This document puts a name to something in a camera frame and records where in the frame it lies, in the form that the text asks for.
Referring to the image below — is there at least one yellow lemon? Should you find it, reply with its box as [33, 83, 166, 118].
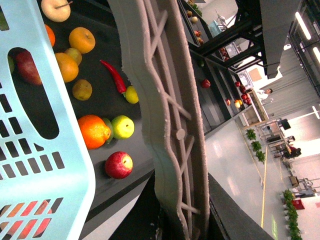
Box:
[125, 85, 139, 104]

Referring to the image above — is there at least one grey-brown basket handle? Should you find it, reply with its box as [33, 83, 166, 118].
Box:
[109, 0, 210, 240]

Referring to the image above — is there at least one light teal shopping basket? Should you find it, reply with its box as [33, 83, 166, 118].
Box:
[0, 0, 96, 240]

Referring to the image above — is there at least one green apple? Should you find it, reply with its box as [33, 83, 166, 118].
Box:
[111, 115, 135, 140]

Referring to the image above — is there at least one red chili pepper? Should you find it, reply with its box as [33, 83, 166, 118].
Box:
[99, 60, 127, 95]

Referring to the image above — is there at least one red apple near front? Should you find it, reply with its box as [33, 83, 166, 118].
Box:
[104, 151, 133, 180]

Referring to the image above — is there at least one bumpy orange with knob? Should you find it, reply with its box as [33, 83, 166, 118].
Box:
[77, 114, 112, 150]

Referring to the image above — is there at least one brownish yellow pear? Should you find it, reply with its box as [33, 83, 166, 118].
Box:
[72, 79, 93, 101]

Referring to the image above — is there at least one yellow-orange pear fruit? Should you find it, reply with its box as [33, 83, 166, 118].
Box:
[55, 52, 79, 83]

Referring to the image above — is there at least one person in white shirt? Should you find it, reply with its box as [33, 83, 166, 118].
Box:
[254, 88, 273, 103]

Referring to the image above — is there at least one small yellow-green fruit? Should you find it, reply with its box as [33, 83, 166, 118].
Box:
[64, 47, 83, 66]

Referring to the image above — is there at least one golden yellow apple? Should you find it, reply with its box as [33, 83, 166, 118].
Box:
[68, 27, 96, 54]

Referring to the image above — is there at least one small orange tangerine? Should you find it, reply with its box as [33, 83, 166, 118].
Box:
[44, 24, 56, 47]

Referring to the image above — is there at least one red yellow apple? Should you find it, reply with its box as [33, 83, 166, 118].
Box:
[15, 50, 43, 86]

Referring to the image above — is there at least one white apple far right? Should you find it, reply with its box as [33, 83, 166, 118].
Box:
[40, 0, 73, 23]

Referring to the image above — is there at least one black shelf frame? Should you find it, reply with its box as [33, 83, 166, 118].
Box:
[37, 0, 276, 240]

